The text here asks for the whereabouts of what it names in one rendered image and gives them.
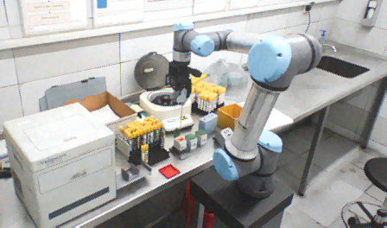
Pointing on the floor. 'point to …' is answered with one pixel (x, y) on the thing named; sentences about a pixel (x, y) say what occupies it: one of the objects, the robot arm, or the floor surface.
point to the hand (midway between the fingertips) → (182, 102)
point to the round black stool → (377, 173)
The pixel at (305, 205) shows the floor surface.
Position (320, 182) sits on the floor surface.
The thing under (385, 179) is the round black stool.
